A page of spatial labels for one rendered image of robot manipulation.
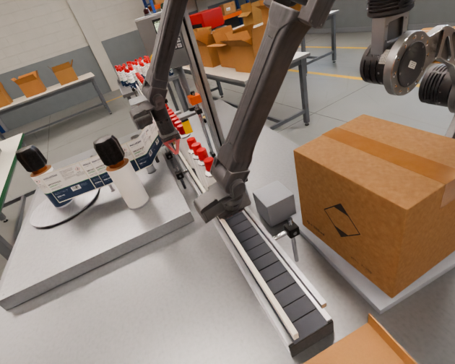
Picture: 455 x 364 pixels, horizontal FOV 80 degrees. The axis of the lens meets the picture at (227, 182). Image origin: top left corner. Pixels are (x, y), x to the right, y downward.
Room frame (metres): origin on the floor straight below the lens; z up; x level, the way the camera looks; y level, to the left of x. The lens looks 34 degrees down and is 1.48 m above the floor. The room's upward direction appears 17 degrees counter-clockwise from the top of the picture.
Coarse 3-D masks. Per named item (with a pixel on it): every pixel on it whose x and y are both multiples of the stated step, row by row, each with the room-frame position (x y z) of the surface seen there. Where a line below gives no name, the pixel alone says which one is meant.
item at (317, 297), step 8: (248, 208) 0.60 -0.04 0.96; (248, 216) 0.58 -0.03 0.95; (256, 224) 0.53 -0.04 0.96; (264, 232) 0.49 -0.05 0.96; (272, 240) 0.46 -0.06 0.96; (280, 248) 0.43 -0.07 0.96; (288, 256) 0.40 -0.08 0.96; (288, 264) 0.38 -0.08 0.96; (296, 272) 0.35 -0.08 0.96; (304, 280) 0.33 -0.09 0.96; (312, 288) 0.31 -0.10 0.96; (312, 296) 0.30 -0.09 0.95; (320, 296) 0.29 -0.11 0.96; (320, 304) 0.27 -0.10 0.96
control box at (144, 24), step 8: (152, 16) 1.15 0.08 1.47; (160, 16) 1.14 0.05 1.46; (136, 24) 1.18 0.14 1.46; (144, 24) 1.16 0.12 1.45; (152, 24) 1.15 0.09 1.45; (144, 32) 1.17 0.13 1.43; (152, 32) 1.16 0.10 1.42; (144, 40) 1.17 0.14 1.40; (152, 40) 1.16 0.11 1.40; (152, 48) 1.17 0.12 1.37; (184, 48) 1.12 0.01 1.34; (176, 56) 1.14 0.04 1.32; (184, 56) 1.12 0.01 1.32; (176, 64) 1.14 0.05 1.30; (184, 64) 1.13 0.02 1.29
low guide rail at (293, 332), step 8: (184, 160) 1.10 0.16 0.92; (192, 176) 0.97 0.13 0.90; (200, 184) 0.87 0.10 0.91; (224, 224) 0.62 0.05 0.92; (232, 232) 0.58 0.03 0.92; (240, 248) 0.51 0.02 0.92; (248, 264) 0.45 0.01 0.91; (256, 272) 0.42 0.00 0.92; (264, 288) 0.37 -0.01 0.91; (272, 296) 0.35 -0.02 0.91; (272, 304) 0.33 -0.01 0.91; (280, 312) 0.31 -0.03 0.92; (288, 320) 0.29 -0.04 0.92; (288, 328) 0.27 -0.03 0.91; (296, 336) 0.26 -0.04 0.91
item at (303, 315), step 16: (240, 224) 0.63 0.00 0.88; (240, 240) 0.57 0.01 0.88; (256, 240) 0.55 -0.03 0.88; (240, 256) 0.51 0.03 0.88; (256, 256) 0.49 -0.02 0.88; (272, 256) 0.48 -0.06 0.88; (272, 272) 0.43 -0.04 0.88; (288, 272) 0.42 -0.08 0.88; (272, 288) 0.39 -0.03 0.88; (288, 288) 0.38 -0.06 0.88; (288, 304) 0.34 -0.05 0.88; (304, 304) 0.33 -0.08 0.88; (304, 320) 0.29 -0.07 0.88; (320, 320) 0.28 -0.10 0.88; (304, 336) 0.26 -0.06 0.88
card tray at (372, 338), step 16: (368, 320) 0.27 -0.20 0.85; (352, 336) 0.26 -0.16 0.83; (368, 336) 0.25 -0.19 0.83; (384, 336) 0.23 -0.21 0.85; (320, 352) 0.24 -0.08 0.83; (336, 352) 0.24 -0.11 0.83; (352, 352) 0.23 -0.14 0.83; (368, 352) 0.22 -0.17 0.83; (384, 352) 0.21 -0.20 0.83; (400, 352) 0.20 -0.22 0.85
